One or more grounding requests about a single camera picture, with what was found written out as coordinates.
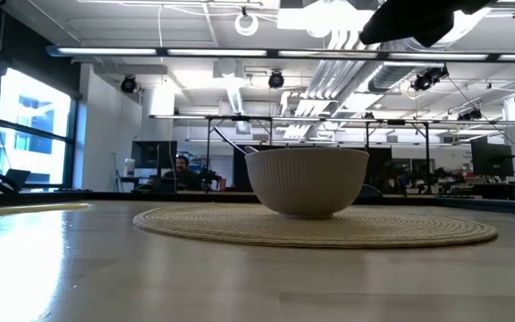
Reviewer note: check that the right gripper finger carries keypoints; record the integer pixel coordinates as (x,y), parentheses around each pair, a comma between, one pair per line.
(409,22)

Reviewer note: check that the iridescent metal fork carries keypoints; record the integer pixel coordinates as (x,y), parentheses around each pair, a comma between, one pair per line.
(229,140)

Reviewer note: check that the overhead LED light bar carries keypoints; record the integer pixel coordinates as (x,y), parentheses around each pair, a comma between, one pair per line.
(273,53)

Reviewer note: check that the black computer monitor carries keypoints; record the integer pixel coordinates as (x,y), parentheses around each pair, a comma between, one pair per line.
(492,158)
(150,154)

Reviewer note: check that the dark office chair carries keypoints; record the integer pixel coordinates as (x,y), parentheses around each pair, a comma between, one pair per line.
(374,192)

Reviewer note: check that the white ribbed bowl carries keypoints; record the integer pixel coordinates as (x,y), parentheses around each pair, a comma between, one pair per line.
(306,183)

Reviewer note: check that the person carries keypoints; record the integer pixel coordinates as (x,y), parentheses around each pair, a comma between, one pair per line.
(181,176)

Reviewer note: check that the round woven straw placemat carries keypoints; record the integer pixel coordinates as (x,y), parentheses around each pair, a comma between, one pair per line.
(222,228)

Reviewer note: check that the white plastic container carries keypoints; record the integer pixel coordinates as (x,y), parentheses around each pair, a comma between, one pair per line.
(129,167)

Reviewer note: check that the open black laptop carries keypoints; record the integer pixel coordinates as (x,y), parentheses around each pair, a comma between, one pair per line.
(18,176)

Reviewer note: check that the yellow tape strip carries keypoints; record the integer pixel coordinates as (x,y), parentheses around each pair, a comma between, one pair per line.
(29,209)

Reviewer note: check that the black overhead camera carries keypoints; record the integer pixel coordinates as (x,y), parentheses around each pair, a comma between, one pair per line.
(470,115)
(425,80)

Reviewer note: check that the black ceiling-mounted camera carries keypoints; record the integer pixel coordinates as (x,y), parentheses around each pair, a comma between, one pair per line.
(276,80)
(128,84)

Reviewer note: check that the black background rig frame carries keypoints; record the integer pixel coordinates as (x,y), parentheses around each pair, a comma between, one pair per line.
(239,118)

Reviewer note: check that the black table frame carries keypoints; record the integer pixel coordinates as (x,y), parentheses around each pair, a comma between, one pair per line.
(105,197)

